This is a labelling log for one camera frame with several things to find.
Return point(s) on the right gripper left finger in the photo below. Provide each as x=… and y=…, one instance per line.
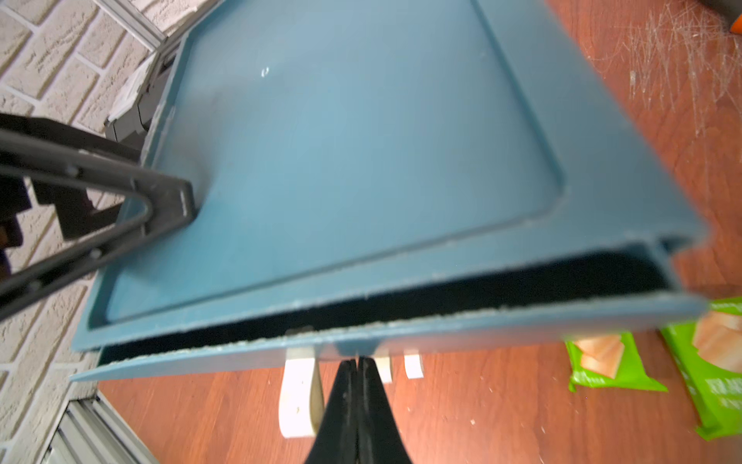
x=336, y=441

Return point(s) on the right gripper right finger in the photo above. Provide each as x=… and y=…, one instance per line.
x=378, y=437

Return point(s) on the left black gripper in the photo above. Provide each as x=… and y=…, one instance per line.
x=63, y=163

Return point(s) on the green cookie packet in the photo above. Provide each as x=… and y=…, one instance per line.
x=708, y=355
x=611, y=361

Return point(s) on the teal drawer cabinet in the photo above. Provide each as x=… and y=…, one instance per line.
x=345, y=151

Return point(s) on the left corner aluminium profile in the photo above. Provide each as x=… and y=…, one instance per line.
x=134, y=22

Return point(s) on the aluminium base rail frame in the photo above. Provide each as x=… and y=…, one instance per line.
x=90, y=430

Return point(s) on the orange handled pliers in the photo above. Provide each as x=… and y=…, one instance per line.
x=730, y=11

